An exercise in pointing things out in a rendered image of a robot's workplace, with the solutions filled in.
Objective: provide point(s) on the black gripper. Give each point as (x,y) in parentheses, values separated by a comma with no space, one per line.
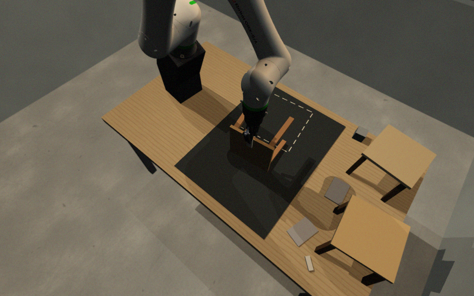
(252,127)

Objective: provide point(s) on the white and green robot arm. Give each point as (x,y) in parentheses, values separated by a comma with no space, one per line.
(171,27)

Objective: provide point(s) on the small beige rectangular block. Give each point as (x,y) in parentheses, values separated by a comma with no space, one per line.
(309,263)

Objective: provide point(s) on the black rectangular mat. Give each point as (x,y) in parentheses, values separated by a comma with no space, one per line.
(256,197)

